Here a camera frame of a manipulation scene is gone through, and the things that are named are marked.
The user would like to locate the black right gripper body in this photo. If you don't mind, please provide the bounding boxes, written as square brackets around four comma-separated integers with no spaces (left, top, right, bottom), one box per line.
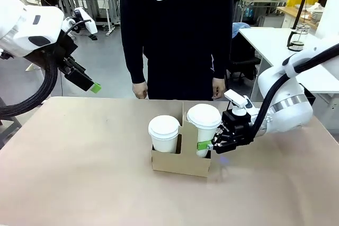
[213,109,259,155]

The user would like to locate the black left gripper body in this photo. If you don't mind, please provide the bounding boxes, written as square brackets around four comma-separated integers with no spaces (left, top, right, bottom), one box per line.
[54,31,87,77]

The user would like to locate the brown cardboard cup carrier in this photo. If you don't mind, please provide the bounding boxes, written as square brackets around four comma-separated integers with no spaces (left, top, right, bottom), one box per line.
[151,101,212,178]

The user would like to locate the glass french press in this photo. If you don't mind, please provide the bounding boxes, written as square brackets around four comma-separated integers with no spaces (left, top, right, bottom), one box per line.
[287,24,310,52]

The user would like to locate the person's left forearm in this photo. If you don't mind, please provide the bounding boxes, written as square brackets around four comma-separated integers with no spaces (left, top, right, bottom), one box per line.
[211,32,230,80]

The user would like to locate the person's right forearm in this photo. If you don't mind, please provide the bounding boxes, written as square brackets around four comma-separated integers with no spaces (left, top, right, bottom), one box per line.
[124,32,148,84]

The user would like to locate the white plastic cup lid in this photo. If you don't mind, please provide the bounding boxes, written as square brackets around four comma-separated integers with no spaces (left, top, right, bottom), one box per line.
[147,115,180,140]
[186,103,222,129]

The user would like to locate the person's left hand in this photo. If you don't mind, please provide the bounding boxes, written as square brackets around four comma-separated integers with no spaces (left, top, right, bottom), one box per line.
[211,77,226,100]

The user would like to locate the person's right hand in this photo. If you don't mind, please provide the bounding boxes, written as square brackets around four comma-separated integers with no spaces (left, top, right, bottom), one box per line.
[132,82,148,100]

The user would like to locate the white table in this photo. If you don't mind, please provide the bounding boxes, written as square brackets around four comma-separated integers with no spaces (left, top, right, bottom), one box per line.
[238,26,339,94]

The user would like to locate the blue cloth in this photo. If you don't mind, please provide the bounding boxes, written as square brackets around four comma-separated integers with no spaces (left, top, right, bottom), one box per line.
[231,22,251,39]

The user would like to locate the person in black hoodie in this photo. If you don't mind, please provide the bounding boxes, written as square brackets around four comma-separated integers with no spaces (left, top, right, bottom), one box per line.
[119,0,239,101]

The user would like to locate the wooden table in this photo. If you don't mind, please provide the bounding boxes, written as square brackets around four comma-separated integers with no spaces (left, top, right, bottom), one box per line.
[276,5,320,30]

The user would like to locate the black tripod pole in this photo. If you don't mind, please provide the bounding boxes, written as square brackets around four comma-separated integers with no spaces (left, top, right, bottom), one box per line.
[291,0,315,30]

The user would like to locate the white stacked dishes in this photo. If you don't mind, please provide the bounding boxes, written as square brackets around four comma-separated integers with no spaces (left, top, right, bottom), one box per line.
[309,2,324,24]

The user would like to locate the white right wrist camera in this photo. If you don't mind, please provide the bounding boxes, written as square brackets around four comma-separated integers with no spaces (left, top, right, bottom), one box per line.
[224,89,259,117]

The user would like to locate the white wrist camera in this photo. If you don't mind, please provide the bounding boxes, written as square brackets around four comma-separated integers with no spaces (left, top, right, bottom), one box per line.
[224,89,259,117]
[62,7,98,35]

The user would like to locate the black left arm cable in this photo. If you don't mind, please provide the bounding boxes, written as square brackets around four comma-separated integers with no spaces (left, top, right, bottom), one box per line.
[0,51,59,117]

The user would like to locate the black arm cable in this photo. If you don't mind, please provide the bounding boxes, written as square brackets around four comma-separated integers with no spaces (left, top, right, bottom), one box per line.
[0,51,59,117]
[250,43,339,142]

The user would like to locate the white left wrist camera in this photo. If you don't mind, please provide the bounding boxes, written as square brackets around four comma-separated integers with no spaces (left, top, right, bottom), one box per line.
[62,7,98,35]

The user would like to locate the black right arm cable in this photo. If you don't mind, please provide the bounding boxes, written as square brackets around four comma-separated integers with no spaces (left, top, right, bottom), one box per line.
[250,43,339,142]

